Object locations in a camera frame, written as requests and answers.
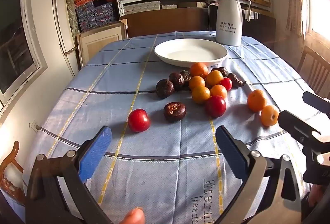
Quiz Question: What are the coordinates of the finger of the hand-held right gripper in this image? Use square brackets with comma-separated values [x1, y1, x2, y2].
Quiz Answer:
[302, 91, 330, 112]
[278, 110, 320, 146]

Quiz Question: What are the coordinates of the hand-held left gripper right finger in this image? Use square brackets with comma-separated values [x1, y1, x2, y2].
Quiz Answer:
[215, 125, 303, 224]

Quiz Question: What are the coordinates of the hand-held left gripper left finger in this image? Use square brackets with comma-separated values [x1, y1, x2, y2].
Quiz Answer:
[25, 125, 114, 224]

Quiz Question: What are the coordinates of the pale yellow mandarin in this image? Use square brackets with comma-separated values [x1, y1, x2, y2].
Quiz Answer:
[260, 105, 280, 127]

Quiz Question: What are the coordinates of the small red plum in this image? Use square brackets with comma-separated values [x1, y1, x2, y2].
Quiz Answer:
[220, 78, 233, 91]

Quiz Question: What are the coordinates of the white round plate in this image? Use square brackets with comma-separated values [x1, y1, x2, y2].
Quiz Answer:
[154, 39, 228, 68]

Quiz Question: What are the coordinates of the person's right hand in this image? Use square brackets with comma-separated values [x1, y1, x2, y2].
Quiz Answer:
[308, 184, 326, 208]

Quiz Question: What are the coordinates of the person's left hand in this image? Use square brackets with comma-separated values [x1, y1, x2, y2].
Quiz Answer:
[119, 208, 145, 224]

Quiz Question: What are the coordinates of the wooden slatted chair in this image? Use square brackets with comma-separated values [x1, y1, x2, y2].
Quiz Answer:
[296, 45, 330, 99]

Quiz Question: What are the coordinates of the blue checked tablecloth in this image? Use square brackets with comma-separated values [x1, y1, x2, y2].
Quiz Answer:
[22, 31, 320, 224]

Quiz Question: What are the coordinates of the carved wooden chair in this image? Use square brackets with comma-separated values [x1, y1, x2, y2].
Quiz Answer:
[0, 141, 27, 205]

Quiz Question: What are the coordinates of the bright window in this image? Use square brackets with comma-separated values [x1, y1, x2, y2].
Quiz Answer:
[296, 0, 330, 43]

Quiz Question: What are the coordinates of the leaning framed panel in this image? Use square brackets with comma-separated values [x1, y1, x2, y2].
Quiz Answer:
[76, 19, 128, 68]

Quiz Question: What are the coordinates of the white thermos jug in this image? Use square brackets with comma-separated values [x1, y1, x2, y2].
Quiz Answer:
[215, 0, 252, 47]

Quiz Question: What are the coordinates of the dark flat screen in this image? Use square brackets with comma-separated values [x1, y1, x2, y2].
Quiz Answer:
[207, 3, 220, 32]

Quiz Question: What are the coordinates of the stack of blue patterned boxes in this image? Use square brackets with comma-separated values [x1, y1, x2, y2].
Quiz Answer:
[74, 0, 116, 32]

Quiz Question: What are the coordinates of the green marbled panel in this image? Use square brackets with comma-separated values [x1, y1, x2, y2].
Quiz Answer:
[64, 0, 81, 37]

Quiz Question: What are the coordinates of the brown wooden board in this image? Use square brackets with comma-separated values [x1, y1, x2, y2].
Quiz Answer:
[126, 8, 210, 39]

